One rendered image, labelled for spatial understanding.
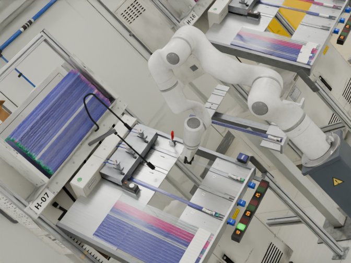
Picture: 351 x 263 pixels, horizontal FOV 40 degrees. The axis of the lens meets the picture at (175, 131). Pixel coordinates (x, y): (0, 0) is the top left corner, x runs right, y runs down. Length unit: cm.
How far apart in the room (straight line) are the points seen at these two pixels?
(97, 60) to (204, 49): 250
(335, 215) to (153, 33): 161
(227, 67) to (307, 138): 44
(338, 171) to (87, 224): 116
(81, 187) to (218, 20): 144
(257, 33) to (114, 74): 171
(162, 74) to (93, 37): 245
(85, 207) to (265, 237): 103
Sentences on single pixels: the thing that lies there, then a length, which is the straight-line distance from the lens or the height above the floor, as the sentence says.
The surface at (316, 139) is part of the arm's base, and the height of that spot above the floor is 78.
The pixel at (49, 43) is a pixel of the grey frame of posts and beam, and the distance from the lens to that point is 265.
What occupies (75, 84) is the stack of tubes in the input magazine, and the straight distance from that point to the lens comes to 254.
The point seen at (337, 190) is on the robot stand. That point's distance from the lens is 220.
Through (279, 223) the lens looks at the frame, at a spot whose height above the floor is 29.
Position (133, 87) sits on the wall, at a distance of 447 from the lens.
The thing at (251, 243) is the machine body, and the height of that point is 34.
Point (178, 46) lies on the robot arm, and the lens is 191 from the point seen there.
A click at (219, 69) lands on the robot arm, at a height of 127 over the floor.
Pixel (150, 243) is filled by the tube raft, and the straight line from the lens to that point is 225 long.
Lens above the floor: 172
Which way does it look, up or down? 15 degrees down
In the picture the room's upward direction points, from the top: 46 degrees counter-clockwise
